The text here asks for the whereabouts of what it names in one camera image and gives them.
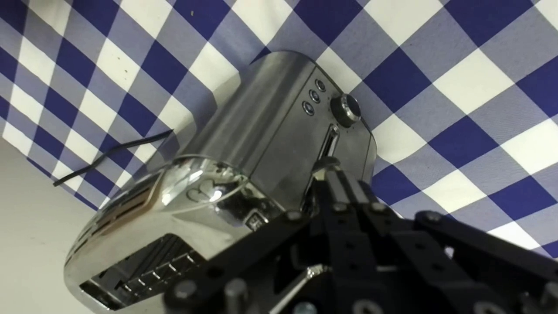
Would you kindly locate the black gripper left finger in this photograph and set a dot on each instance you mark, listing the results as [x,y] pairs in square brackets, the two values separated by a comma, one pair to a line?
[280,262]

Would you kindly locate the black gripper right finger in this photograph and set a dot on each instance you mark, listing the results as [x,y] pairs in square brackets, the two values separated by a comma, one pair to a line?
[419,262]

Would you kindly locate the silver two-slot toaster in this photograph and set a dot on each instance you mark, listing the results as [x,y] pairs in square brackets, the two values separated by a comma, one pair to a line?
[255,133]

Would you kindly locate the blue white checkered tablecloth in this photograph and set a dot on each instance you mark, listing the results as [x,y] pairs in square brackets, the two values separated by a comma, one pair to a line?
[454,75]

